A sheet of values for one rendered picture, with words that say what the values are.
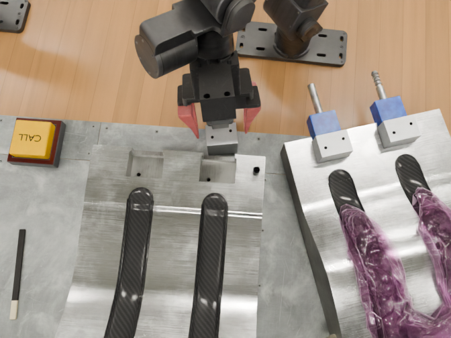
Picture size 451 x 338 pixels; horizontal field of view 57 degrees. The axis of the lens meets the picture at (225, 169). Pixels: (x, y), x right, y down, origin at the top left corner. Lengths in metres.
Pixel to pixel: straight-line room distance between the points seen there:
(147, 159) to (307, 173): 0.25
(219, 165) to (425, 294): 0.34
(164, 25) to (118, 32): 0.33
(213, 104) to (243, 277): 0.24
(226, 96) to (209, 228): 0.19
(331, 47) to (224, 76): 0.31
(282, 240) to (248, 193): 0.12
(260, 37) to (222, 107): 0.31
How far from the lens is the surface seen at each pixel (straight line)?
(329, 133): 0.66
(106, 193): 0.64
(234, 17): 0.50
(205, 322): 0.60
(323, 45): 0.81
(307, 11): 0.66
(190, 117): 0.62
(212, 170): 0.65
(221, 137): 0.67
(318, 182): 0.66
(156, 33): 0.51
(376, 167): 0.69
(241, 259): 0.60
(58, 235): 0.75
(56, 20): 0.90
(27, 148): 0.76
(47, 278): 0.75
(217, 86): 0.53
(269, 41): 0.80
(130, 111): 0.77
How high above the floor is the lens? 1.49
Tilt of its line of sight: 75 degrees down
